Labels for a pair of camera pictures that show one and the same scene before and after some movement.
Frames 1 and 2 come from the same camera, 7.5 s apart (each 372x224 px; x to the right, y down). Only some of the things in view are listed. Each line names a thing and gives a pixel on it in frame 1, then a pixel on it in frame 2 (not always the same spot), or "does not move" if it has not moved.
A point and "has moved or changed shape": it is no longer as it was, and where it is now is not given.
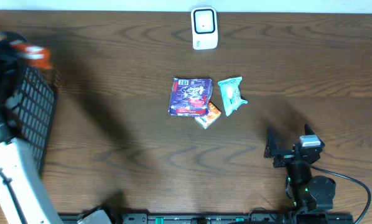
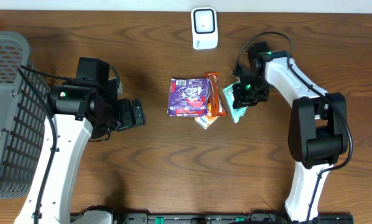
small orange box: [206, 121] does not move
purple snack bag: [190, 97] does not move
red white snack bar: [39, 56] to [218, 108]
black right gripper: [284, 157] to [241, 101]
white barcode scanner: [204, 28] does not move
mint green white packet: [231, 94] has moved or changed shape
